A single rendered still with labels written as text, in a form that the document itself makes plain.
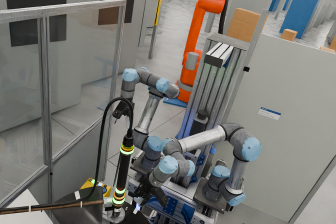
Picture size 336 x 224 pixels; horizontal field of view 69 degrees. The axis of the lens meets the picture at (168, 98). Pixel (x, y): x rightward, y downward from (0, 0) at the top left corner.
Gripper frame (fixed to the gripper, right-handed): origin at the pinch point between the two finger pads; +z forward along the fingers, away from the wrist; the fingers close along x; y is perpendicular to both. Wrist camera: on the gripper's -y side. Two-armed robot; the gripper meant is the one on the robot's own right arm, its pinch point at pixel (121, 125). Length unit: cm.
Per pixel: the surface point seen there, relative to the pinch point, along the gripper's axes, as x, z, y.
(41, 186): 46, 62, -15
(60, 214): -3, 10, -55
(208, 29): 92, 135, 1060
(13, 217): 15, 16, -62
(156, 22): 159, 45, 501
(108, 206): -23, -5, -54
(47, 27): 45, -48, -7
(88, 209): -12, 10, -49
